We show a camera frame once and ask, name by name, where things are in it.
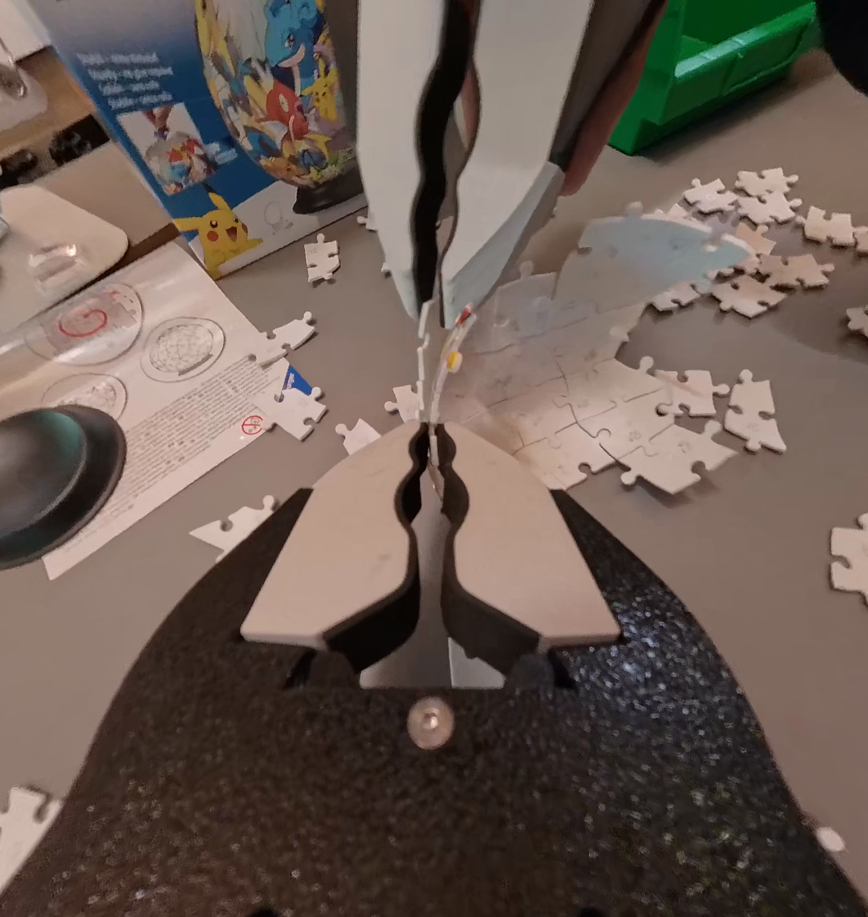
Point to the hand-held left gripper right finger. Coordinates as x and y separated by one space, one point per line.
527 559

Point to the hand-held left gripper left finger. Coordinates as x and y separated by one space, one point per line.
341 551

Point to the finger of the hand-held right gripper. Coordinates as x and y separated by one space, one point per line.
391 107
520 107

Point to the partly built puzzle ball shell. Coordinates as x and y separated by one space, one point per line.
584 408

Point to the single white puzzle piece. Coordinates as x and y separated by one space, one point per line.
425 337

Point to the blue cartoon puzzle box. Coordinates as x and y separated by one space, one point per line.
140 93

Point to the scattered white puzzle pieces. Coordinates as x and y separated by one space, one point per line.
756 415

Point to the black round ball stand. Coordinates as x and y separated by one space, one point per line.
40 487

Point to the person's right hand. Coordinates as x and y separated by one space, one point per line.
620 79

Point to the green plastic bin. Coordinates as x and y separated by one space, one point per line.
727 64

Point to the white instruction sheet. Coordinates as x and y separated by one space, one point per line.
190 423

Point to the person's dark clothing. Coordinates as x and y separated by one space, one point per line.
864 43

